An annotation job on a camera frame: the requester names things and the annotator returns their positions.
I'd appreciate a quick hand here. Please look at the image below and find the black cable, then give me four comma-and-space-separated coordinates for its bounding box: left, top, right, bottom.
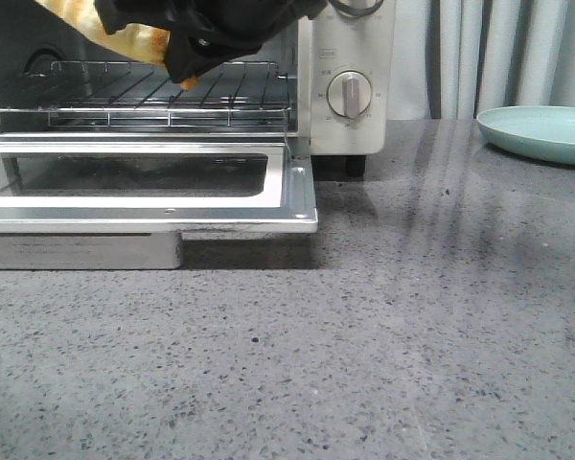
327, 0, 385, 19

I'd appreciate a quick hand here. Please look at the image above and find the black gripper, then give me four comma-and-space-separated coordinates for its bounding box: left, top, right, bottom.
94, 1, 327, 83

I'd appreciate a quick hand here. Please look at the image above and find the metal wire oven rack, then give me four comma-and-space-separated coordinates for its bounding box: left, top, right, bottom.
0, 60, 297, 135

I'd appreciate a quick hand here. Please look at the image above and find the grey curtain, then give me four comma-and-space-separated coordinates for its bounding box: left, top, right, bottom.
387, 1, 575, 120

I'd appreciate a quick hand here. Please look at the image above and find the light green plate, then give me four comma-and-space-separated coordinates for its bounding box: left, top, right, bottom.
476, 105, 575, 166

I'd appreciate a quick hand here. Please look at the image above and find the white toaster oven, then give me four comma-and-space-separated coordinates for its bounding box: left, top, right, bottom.
0, 0, 397, 179

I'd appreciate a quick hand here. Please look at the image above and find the orange striped croissant bread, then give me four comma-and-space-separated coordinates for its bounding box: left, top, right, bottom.
36, 0, 178, 70

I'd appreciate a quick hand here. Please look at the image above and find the lower oven knob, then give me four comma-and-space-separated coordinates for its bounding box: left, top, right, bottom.
327, 71, 372, 120

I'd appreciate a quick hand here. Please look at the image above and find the oven glass door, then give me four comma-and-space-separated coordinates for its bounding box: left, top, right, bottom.
0, 136, 318, 269

